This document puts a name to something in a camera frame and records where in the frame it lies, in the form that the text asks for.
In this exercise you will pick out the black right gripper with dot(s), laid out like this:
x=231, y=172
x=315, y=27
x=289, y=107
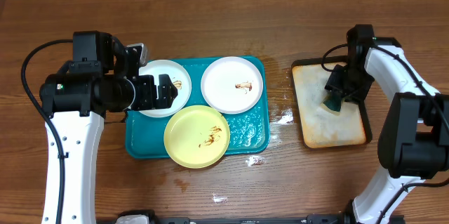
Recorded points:
x=356, y=97

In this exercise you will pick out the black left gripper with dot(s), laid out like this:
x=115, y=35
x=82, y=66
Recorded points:
x=150, y=100

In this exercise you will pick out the green and yellow sponge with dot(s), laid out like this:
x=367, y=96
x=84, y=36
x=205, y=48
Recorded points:
x=332, y=102

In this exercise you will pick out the white plate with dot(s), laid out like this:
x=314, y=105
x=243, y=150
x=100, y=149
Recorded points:
x=232, y=85
x=180, y=79

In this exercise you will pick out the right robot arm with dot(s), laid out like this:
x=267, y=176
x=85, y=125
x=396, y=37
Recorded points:
x=413, y=144

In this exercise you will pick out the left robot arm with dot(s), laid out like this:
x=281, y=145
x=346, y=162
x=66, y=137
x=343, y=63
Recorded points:
x=103, y=76

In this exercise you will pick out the black tray with wet cloth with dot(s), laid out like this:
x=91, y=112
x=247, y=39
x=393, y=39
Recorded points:
x=321, y=127

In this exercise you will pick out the teal plastic tray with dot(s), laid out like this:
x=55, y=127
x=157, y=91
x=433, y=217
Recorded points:
x=249, y=131

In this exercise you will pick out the yellow plate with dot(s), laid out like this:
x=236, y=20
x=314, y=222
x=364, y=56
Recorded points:
x=196, y=137

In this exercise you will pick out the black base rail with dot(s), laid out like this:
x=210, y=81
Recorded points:
x=149, y=217

